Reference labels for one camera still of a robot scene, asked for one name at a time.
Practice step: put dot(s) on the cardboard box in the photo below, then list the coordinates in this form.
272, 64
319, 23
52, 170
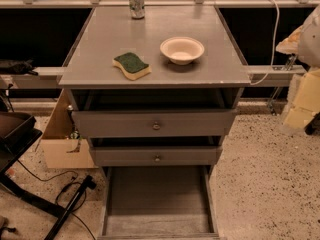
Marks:
61, 147

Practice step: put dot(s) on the black chair base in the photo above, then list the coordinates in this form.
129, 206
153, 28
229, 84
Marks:
17, 135

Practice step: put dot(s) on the black bag on rail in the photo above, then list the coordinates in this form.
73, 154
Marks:
17, 67

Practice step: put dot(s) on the grey drawer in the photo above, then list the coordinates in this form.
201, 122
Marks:
98, 124
157, 156
158, 203

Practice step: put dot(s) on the white paper bowl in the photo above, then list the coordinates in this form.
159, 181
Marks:
182, 50

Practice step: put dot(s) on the grey top drawer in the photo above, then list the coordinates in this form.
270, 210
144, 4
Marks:
98, 124

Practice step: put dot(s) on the aluminium frame rail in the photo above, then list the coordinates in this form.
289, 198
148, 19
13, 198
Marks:
48, 77

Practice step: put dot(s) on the green yellow sponge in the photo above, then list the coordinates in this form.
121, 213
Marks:
131, 66

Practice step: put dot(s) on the grey drawer cabinet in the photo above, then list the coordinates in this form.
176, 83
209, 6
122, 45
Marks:
213, 81

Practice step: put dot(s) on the grey middle drawer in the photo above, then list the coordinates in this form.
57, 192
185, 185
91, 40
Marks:
157, 156

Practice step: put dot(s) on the grey bottom drawer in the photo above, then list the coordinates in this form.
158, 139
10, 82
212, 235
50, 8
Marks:
158, 203

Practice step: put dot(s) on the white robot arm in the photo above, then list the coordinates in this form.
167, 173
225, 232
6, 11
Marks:
304, 91

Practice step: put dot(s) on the silver green soda can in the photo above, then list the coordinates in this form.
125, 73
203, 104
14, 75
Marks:
137, 9

